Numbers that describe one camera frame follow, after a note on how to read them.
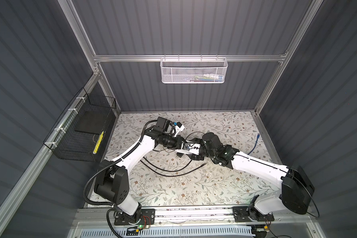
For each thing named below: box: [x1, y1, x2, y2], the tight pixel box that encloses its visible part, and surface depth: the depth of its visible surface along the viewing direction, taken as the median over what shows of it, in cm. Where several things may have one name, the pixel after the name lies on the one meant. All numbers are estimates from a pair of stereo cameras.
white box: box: [176, 146, 200, 156], surface depth 69 cm
